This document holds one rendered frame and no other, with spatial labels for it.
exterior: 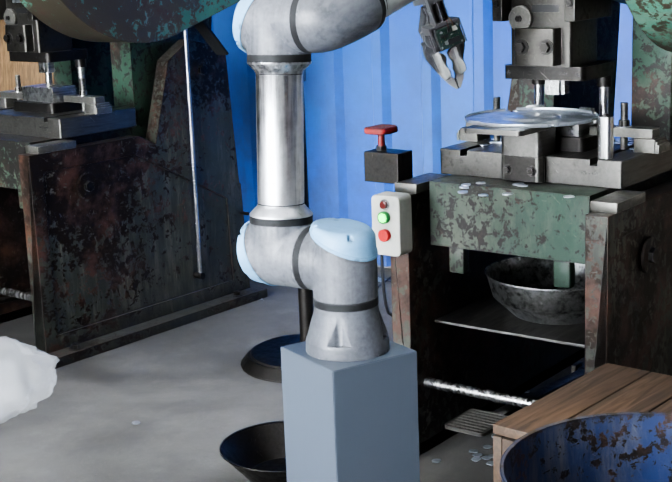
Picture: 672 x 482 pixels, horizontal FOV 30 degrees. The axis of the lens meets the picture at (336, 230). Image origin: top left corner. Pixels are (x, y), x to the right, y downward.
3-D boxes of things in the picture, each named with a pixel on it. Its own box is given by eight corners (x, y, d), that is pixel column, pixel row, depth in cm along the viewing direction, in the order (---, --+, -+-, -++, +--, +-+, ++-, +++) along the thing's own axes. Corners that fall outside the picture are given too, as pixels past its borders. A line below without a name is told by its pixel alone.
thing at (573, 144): (583, 152, 274) (583, 138, 273) (503, 146, 286) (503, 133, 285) (615, 142, 286) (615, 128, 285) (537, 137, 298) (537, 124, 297)
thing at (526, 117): (619, 123, 262) (619, 119, 262) (486, 131, 258) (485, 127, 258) (571, 107, 290) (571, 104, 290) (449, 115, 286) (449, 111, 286)
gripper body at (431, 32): (436, 56, 260) (417, 1, 257) (425, 54, 269) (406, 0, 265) (469, 43, 261) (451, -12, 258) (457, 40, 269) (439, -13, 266)
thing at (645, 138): (658, 154, 268) (659, 105, 266) (586, 149, 278) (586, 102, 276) (669, 150, 273) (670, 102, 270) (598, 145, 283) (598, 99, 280)
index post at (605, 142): (609, 159, 263) (609, 114, 261) (595, 158, 265) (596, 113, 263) (614, 157, 265) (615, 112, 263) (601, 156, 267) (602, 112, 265)
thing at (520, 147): (521, 193, 259) (520, 128, 256) (463, 188, 268) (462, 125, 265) (576, 174, 279) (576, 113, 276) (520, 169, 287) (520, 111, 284)
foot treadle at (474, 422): (483, 457, 262) (483, 433, 261) (442, 447, 268) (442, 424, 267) (606, 377, 307) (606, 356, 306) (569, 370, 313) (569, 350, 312)
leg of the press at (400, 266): (410, 463, 288) (400, 70, 269) (370, 452, 295) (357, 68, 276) (589, 355, 360) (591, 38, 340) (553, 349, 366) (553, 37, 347)
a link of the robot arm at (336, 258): (356, 308, 217) (353, 231, 214) (292, 299, 224) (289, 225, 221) (391, 291, 226) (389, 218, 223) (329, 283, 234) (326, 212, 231)
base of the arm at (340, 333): (335, 367, 217) (333, 312, 214) (290, 346, 229) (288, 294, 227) (406, 350, 224) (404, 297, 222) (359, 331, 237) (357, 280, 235)
